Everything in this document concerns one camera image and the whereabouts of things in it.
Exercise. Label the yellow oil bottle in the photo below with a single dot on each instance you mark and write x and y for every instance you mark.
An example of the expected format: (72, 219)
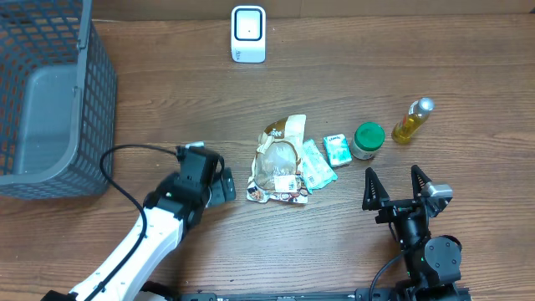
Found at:
(417, 115)

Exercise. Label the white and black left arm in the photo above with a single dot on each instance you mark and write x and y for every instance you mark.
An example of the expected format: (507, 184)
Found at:
(169, 212)

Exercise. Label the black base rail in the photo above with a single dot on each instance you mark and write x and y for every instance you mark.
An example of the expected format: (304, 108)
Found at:
(292, 296)

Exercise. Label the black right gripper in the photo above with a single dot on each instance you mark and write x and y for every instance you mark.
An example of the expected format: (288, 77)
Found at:
(399, 211)

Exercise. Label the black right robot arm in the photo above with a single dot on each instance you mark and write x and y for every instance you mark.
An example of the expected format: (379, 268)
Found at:
(432, 263)

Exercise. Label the tissue pack white green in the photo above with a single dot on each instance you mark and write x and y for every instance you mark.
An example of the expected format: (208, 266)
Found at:
(337, 150)

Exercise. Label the brown snack bag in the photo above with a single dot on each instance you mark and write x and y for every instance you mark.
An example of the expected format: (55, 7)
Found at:
(277, 167)

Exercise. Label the teal snack packet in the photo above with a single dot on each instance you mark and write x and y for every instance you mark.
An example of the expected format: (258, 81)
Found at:
(317, 172)

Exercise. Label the dark grey plastic basket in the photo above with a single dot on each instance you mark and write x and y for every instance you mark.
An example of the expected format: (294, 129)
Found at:
(58, 98)

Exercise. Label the green lid jar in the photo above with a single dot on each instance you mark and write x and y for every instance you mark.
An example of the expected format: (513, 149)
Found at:
(368, 139)

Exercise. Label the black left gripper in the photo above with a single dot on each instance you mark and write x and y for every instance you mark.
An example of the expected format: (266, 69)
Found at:
(220, 191)

